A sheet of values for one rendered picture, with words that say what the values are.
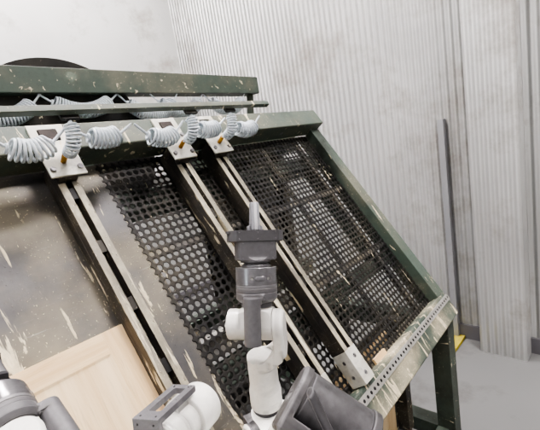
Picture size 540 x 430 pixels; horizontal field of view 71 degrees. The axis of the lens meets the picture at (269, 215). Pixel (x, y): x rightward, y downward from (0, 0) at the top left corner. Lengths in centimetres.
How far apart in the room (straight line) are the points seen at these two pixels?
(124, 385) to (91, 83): 126
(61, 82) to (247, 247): 124
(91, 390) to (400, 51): 299
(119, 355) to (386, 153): 275
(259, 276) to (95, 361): 50
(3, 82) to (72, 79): 25
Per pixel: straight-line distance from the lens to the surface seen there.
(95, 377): 108
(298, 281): 140
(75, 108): 118
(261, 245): 80
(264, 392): 90
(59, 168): 123
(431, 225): 334
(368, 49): 346
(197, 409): 57
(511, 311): 324
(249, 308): 76
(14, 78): 177
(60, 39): 471
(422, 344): 180
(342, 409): 68
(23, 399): 72
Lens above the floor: 175
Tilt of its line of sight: 10 degrees down
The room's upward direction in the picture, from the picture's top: 9 degrees counter-clockwise
